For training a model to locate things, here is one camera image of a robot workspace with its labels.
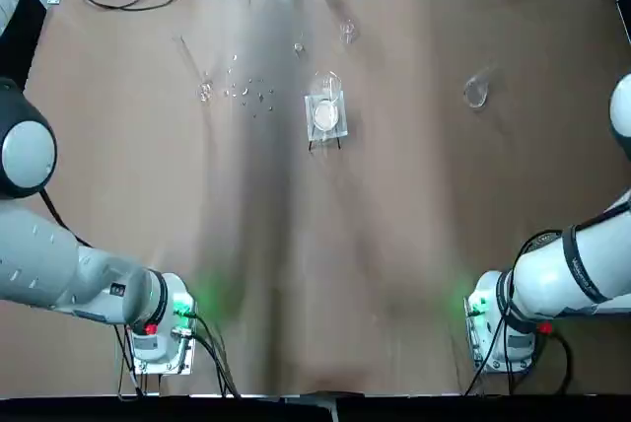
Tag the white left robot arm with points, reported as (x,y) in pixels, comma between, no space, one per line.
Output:
(29,264)

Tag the tripod stand with mesh plate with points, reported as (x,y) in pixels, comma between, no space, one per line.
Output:
(310,131)

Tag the small glass beaker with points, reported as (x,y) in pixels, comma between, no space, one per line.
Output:
(348,31)
(299,49)

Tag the large glass beaker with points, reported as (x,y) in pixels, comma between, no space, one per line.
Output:
(326,96)

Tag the glass conical flask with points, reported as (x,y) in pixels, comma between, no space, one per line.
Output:
(475,94)

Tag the glass graduated cylinder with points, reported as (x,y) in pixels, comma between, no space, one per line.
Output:
(204,91)

